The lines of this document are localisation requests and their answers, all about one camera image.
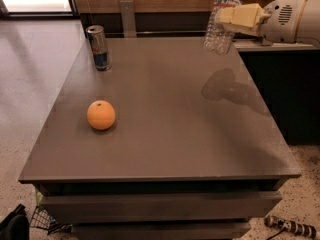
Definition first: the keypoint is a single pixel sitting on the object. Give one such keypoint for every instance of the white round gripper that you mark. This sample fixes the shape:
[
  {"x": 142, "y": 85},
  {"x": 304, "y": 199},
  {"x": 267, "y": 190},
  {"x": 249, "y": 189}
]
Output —
[{"x": 281, "y": 19}]

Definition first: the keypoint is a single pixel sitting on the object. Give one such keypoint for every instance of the clear plastic water bottle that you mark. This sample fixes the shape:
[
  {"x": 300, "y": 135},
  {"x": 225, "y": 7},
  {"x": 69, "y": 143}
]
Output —
[{"x": 217, "y": 38}]

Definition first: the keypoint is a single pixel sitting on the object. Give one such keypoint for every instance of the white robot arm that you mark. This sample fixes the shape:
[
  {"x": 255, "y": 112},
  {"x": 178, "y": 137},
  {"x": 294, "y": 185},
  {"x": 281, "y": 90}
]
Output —
[{"x": 308, "y": 30}]

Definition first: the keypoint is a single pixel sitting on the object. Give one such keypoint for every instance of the grey drawer cabinet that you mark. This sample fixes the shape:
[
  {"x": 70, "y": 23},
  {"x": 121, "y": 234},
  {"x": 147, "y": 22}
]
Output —
[{"x": 194, "y": 152}]

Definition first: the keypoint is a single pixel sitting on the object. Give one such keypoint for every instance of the silver blue energy drink can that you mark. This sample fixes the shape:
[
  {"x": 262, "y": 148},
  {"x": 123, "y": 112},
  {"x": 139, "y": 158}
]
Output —
[{"x": 97, "y": 40}]

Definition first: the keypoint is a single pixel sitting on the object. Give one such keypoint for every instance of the orange fruit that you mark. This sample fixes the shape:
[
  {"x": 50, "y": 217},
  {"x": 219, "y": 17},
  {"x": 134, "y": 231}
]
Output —
[{"x": 101, "y": 115}]

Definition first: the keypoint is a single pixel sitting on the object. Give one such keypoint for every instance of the black bag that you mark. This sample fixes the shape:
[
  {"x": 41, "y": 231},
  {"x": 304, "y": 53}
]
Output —
[{"x": 15, "y": 226}]

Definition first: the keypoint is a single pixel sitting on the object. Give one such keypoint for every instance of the metal rail shelf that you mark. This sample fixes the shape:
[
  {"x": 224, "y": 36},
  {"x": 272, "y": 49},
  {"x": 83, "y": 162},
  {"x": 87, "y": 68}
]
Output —
[{"x": 183, "y": 41}]

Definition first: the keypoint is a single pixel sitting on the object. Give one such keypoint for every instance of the left metal wall bracket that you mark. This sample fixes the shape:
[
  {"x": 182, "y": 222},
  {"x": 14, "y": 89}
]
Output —
[{"x": 128, "y": 18}]

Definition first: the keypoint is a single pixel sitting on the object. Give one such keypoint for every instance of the black white striped handle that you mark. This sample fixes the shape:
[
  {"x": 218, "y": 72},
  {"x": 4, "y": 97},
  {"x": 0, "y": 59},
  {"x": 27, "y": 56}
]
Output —
[{"x": 293, "y": 227}]

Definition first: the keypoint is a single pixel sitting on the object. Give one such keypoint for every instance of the black wire basket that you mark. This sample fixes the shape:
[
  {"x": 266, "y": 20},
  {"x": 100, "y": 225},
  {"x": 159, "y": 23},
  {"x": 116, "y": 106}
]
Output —
[{"x": 41, "y": 219}]

